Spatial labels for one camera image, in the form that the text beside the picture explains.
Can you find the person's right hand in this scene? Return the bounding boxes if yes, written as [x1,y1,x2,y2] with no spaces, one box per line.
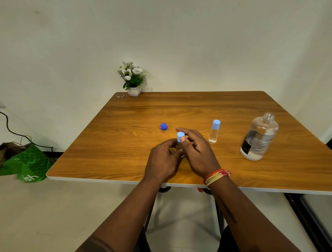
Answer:
[176,127,221,179]

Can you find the person's left hand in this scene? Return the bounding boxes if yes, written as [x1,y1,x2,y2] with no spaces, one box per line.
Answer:
[143,138,185,184]

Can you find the small bottle light blue cap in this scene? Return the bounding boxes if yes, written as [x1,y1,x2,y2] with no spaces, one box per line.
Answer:
[177,132,186,158]
[209,119,221,144]

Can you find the person's left forearm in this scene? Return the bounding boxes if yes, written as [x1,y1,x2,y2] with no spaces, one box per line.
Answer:
[75,178,163,252]

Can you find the person's right forearm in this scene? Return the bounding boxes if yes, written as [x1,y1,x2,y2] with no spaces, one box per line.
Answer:
[207,176,301,252]

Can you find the red yellow thread wristband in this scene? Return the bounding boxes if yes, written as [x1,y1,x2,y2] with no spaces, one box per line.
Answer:
[203,168,232,187]

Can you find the large clear labelled bottle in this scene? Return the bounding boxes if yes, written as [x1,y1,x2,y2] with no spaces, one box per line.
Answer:
[240,113,279,161]

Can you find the white potted artificial flowers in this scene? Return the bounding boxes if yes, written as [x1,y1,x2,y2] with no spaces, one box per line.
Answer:
[117,61,146,97]

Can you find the green plastic bag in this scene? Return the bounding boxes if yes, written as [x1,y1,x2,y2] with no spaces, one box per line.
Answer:
[0,143,55,183]

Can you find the brown bag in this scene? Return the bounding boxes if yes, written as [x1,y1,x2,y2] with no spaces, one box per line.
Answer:
[0,141,32,164]

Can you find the black door frame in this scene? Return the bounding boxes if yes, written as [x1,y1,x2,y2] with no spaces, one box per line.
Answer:
[284,138,332,252]

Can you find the black cable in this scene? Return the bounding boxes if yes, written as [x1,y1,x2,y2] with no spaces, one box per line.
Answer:
[0,111,54,152]

